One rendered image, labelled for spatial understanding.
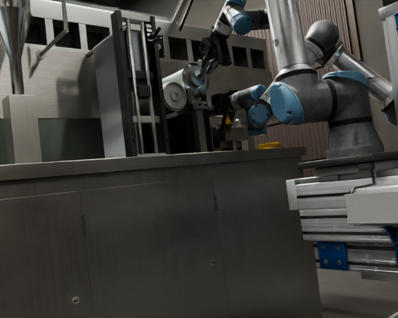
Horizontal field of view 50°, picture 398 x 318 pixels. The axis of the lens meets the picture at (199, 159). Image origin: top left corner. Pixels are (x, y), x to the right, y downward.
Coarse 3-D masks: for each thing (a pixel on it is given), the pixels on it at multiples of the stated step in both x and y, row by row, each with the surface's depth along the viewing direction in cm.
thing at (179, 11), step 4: (184, 0) 218; (192, 0) 218; (180, 4) 219; (184, 4) 220; (188, 4) 220; (180, 8) 221; (188, 8) 220; (176, 12) 222; (180, 12) 223; (188, 12) 222; (176, 16) 224; (184, 16) 223; (172, 20) 225; (176, 20) 226; (184, 20) 224; (180, 28) 226
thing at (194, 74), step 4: (192, 72) 183; (196, 72) 184; (192, 76) 182; (196, 76) 184; (192, 80) 182; (196, 80) 183; (200, 80) 185; (204, 80) 186; (192, 84) 184; (196, 84) 183; (200, 84) 185
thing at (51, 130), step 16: (0, 128) 165; (48, 128) 177; (64, 128) 181; (80, 128) 186; (96, 128) 190; (144, 128) 206; (0, 144) 165; (48, 144) 176; (64, 144) 180; (80, 144) 185; (96, 144) 189; (144, 144) 205; (0, 160) 164; (48, 160) 175; (64, 160) 180
